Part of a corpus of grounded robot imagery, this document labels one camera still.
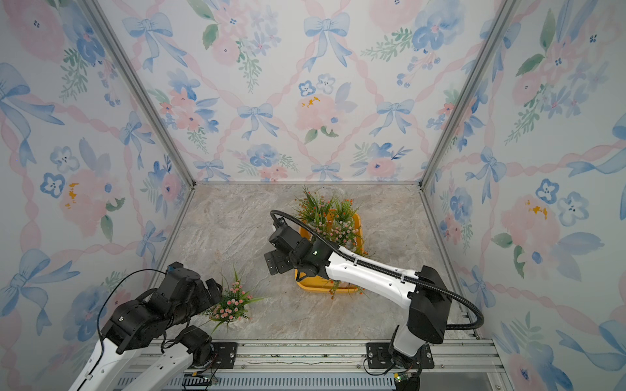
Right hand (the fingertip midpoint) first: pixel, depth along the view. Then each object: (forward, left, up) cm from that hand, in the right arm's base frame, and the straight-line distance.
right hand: (271, 248), depth 79 cm
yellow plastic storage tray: (-6, -12, -13) cm, 19 cm away
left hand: (-14, +15, -1) cm, 21 cm away
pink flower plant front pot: (-19, +9, -3) cm, 21 cm away
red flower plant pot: (+19, -13, -4) cm, 24 cm away
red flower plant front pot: (-8, -20, -11) cm, 24 cm away
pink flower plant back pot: (+7, -24, -2) cm, 25 cm away
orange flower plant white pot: (+18, -25, -4) cm, 31 cm away
